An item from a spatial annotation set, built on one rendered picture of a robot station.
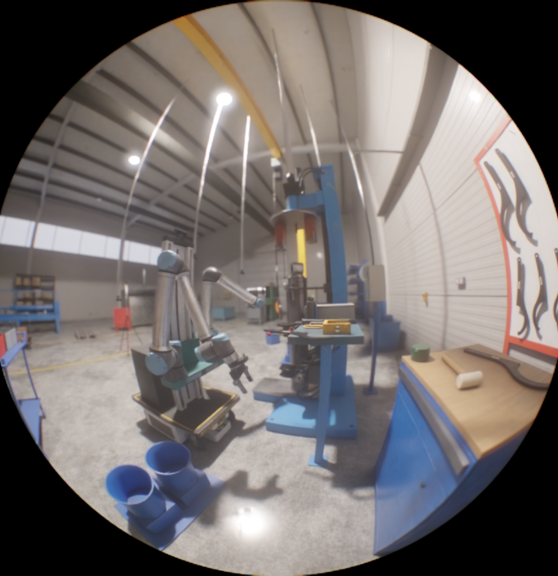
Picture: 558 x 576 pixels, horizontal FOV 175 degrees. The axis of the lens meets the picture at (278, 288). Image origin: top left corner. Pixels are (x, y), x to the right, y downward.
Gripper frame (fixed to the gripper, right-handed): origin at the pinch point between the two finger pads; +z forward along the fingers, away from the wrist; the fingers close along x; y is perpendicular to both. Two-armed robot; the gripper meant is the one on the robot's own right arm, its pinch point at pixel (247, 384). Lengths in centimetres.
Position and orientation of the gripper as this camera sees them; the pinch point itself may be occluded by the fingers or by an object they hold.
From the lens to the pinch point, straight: 114.1
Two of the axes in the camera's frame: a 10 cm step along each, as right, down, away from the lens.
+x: -1.2, 0.8, -9.9
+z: 4.4, 9.0, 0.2
